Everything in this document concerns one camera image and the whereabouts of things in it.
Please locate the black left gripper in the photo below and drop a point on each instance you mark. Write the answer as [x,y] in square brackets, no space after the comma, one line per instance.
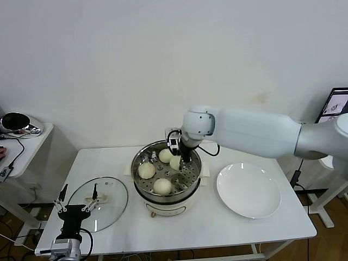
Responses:
[72,214]

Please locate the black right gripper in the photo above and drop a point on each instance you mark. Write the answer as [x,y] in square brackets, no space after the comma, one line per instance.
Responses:
[186,153]

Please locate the white steamed baozi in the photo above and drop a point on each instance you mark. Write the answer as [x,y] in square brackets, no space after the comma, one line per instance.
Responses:
[175,163]
[165,156]
[146,171]
[162,186]

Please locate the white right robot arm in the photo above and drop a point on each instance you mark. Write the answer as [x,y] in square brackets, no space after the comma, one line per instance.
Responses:
[258,130]

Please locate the perforated steel steamer basket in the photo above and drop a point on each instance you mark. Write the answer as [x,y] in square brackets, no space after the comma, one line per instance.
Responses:
[190,187]

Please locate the person hand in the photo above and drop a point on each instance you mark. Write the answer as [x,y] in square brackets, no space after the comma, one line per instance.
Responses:
[2,152]

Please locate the cream electric cooker pot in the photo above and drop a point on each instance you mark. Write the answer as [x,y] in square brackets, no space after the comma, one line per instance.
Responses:
[166,209]

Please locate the white round plate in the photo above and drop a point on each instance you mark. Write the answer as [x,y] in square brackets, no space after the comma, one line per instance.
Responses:
[248,190]

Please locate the white side table black feet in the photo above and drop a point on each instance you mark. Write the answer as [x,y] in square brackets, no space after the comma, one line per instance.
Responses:
[32,146]

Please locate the small black logo device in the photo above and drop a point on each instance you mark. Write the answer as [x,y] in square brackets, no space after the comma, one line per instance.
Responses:
[4,174]

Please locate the shiny chrome helmet device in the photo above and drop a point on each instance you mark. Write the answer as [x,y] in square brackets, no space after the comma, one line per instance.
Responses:
[16,122]

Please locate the white side table white legs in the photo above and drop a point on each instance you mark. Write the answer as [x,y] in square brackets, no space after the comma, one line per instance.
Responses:
[319,206]

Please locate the grey open laptop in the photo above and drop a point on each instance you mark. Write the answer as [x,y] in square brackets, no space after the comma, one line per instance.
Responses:
[337,106]

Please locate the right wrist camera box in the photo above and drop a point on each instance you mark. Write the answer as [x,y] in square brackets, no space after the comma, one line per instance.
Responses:
[174,142]

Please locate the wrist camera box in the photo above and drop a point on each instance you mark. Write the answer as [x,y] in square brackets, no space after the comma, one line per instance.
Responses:
[174,142]
[61,246]

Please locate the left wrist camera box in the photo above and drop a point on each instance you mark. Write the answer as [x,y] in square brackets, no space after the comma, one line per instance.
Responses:
[61,246]

